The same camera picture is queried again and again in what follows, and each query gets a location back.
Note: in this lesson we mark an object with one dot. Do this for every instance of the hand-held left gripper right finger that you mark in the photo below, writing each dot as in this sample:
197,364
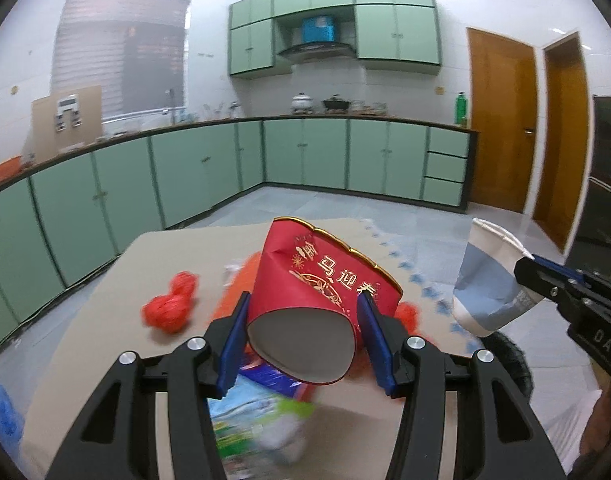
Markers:
373,342

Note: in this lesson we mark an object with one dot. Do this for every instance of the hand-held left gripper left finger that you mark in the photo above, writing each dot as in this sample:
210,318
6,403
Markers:
234,347

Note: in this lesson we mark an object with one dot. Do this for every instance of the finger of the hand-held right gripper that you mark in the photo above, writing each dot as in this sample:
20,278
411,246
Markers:
565,272
535,277

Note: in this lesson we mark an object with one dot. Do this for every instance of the blue and white paper cup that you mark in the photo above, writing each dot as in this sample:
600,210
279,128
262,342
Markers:
485,290

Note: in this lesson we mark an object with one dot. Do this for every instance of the light blue milk carton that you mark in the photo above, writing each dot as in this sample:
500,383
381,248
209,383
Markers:
250,410

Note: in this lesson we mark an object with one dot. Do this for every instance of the red paper cup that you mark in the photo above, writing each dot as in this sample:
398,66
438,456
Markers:
310,280

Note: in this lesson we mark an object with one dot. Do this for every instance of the black trash bin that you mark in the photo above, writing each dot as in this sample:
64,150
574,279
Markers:
510,365

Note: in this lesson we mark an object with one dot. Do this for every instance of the person's right forearm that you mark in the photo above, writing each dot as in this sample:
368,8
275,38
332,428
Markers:
603,430

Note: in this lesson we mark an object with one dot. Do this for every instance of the blue snack packet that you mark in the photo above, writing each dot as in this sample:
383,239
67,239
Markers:
275,377

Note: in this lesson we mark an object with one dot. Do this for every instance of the black glass cabinet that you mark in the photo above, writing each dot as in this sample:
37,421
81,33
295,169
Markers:
608,160

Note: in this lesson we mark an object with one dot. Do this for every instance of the plain wooden door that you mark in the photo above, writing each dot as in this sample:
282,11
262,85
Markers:
560,150

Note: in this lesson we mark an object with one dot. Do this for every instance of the green bottle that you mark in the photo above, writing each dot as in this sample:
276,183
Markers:
461,110

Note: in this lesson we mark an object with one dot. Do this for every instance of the green lower kitchen cabinets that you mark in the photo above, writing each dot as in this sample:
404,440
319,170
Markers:
305,152

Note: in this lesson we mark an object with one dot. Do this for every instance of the green kitchen cabinets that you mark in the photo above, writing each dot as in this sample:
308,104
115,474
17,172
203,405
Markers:
395,35
305,152

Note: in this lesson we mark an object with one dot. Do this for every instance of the blue plastic bag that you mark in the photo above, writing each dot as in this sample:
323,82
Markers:
3,410

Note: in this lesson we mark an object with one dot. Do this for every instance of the black wok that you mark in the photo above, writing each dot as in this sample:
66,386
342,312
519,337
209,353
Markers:
337,104

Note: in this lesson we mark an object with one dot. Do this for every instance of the white cooking pot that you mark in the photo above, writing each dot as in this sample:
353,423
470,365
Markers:
301,103

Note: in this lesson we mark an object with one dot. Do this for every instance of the green upper kitchen cabinets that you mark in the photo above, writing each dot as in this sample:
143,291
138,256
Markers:
395,35

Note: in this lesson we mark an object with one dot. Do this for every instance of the flat cardboard box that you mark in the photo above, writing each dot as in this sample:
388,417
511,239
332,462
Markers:
45,130

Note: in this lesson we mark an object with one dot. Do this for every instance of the orange basin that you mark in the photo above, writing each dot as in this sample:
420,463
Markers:
3,171

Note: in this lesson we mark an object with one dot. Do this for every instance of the range hood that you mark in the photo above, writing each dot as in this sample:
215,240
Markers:
315,51

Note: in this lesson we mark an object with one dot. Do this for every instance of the blue box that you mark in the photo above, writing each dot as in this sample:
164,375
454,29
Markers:
318,30

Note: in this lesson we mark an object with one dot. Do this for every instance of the window blind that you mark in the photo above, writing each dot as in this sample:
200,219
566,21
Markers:
115,50

